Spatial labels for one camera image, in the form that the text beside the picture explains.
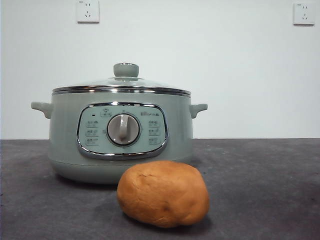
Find glass lid with green knob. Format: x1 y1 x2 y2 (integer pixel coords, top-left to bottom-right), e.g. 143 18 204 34
52 62 193 97

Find brown potato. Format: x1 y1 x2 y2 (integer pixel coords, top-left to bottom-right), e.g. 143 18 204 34
116 160 210 229

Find pale green electric pot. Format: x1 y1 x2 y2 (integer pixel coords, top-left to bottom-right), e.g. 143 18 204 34
30 91 209 185

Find white wall socket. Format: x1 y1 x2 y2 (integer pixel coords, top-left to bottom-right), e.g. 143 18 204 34
292 2 316 26
76 0 100 25

